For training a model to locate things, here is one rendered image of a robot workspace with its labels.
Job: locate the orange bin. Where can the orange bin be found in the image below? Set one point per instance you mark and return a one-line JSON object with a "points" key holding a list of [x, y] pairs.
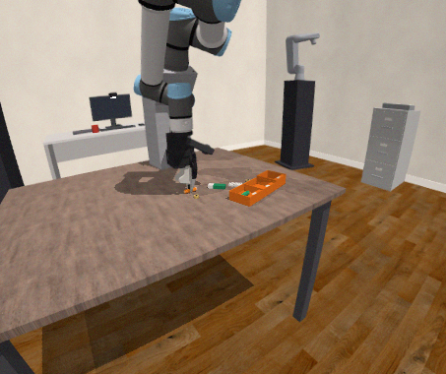
{"points": [[255, 186]]}

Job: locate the orange aa battery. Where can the orange aa battery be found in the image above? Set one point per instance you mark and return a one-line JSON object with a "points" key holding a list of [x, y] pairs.
{"points": [[188, 190]]}

